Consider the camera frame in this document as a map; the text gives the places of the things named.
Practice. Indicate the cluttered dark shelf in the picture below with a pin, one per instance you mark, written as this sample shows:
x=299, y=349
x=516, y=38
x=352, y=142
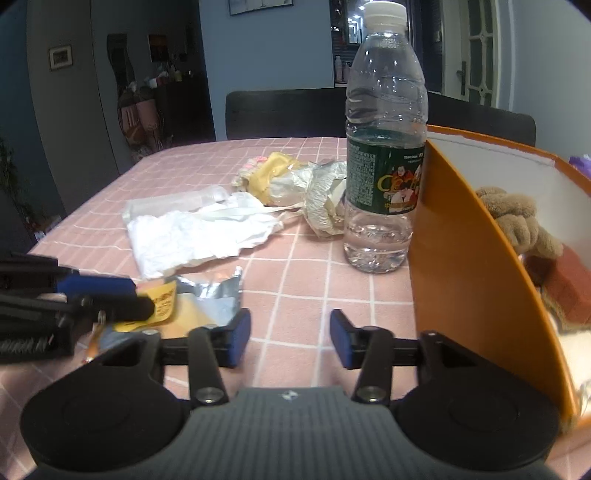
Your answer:
x=171, y=108

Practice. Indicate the clear plastic bag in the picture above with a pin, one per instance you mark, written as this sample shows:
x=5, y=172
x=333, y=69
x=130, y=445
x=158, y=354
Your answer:
x=185, y=201

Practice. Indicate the black chair left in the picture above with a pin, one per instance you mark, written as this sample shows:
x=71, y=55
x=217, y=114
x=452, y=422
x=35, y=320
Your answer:
x=294, y=113

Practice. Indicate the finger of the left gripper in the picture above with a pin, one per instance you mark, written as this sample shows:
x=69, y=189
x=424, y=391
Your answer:
x=30, y=276
x=112, y=308

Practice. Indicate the tan plush toy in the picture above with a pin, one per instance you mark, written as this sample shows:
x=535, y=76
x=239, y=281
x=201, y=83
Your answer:
x=515, y=214

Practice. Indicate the white crumpled cloth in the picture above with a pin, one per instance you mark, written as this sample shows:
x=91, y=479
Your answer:
x=221, y=230

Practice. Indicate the brown sponge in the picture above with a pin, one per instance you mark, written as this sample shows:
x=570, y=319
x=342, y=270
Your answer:
x=565, y=287

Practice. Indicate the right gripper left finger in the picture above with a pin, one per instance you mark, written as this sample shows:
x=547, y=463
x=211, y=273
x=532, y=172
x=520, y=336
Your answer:
x=232, y=339

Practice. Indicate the crumpled silver foil bag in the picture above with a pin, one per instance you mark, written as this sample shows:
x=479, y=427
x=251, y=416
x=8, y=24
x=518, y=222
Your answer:
x=319, y=189

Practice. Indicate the black chair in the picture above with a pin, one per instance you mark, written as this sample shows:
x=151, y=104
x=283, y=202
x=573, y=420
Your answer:
x=449, y=112
x=294, y=113

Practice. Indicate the yellow wet wipes pack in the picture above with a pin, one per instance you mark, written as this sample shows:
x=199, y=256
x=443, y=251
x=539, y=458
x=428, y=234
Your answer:
x=182, y=303

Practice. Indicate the wall mirror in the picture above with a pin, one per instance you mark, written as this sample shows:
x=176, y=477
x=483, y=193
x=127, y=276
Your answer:
x=347, y=20

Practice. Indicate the yellow snack bag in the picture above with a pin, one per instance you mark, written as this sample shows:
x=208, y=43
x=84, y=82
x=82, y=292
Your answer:
x=268, y=177

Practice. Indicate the black chair right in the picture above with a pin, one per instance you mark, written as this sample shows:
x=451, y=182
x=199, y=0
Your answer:
x=449, y=112

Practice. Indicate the small framed picture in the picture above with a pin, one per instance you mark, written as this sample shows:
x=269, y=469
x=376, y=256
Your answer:
x=60, y=57

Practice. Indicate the clear plastic water bottle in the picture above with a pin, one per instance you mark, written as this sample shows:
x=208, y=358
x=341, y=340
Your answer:
x=386, y=133

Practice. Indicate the purple tissue pack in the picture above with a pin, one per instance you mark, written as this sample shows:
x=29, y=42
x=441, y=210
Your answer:
x=582, y=164

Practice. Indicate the white terry cloth mitt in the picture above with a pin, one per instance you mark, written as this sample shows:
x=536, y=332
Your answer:
x=575, y=345

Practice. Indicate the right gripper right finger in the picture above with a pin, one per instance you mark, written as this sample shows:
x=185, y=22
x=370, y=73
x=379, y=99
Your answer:
x=350, y=342

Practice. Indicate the orange storage box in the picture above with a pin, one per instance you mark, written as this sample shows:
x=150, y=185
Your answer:
x=468, y=282

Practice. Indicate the white glass panel door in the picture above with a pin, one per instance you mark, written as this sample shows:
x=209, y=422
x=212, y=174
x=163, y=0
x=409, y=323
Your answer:
x=478, y=56

